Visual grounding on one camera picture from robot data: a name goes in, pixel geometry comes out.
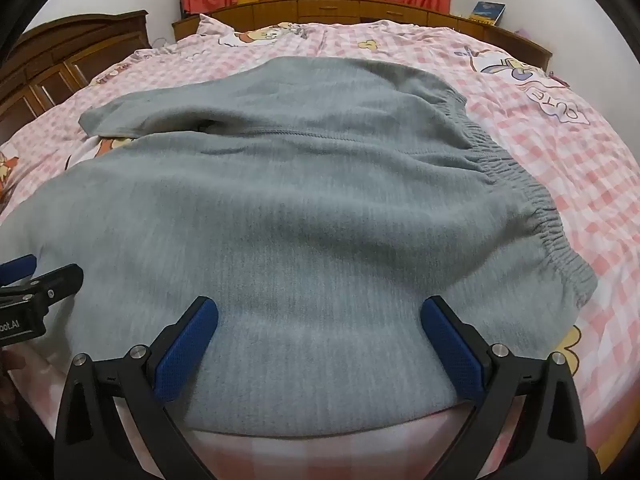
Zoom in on blue book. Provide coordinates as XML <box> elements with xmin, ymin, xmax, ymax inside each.
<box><xmin>469</xmin><ymin>1</ymin><xmax>506</xmax><ymax>26</ymax></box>

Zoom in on pink checkered bed sheet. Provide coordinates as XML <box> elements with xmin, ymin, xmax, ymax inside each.
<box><xmin>1</xmin><ymin>15</ymin><xmax>639</xmax><ymax>479</ymax></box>

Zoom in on dark wooden headboard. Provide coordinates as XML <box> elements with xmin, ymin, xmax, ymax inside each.
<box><xmin>1</xmin><ymin>10</ymin><xmax>150</xmax><ymax>142</ymax></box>

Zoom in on wooden window cabinet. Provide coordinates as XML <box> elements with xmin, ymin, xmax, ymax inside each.
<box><xmin>171</xmin><ymin>0</ymin><xmax>554</xmax><ymax>73</ymax></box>

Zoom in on grey sweat pants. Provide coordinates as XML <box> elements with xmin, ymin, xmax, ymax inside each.
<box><xmin>1</xmin><ymin>58</ymin><xmax>597</xmax><ymax>437</ymax></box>

